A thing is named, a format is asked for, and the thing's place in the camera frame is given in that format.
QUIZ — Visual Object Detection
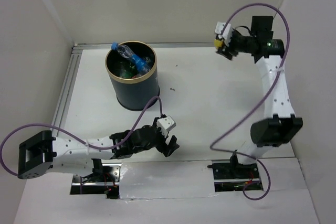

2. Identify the red-label clear water bottle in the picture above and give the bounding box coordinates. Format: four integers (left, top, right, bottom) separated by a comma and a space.
131, 73, 143, 79

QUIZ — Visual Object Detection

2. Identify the dark cylindrical bin gold rim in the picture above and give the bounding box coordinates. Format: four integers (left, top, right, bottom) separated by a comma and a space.
105, 41, 160, 111

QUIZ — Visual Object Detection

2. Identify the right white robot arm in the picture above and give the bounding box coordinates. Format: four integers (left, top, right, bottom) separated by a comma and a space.
215, 16, 303, 178

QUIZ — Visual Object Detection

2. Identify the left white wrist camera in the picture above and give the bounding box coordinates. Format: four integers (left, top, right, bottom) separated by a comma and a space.
156, 115, 176, 137

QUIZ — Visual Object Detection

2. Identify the green plastic bottle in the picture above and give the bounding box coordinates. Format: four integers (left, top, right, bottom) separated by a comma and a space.
115, 61, 138, 79

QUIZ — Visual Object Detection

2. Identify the large clear crushed bottle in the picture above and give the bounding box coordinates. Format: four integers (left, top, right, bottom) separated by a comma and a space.
143, 56, 154, 68

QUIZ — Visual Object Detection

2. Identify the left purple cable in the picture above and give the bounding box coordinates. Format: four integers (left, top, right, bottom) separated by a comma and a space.
0, 95, 165, 177

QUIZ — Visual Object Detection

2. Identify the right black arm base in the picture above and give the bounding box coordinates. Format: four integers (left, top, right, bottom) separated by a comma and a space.
207, 158, 263, 192

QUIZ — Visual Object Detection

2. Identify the purple cable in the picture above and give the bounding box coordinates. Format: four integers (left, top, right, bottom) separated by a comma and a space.
0, 95, 165, 177
210, 3, 291, 201

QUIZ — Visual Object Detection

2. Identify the blue-label clear bottle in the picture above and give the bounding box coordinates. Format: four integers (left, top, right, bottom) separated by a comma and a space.
111, 42, 150, 75

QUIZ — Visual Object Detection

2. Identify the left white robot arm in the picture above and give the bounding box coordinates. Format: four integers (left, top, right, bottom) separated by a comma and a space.
17, 125, 179, 182

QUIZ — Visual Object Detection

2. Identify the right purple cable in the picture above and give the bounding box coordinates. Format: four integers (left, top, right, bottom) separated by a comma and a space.
210, 3, 291, 201

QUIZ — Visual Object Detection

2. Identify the small orange yellow-capped bottle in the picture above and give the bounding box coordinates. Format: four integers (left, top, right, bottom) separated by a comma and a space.
214, 39, 224, 49

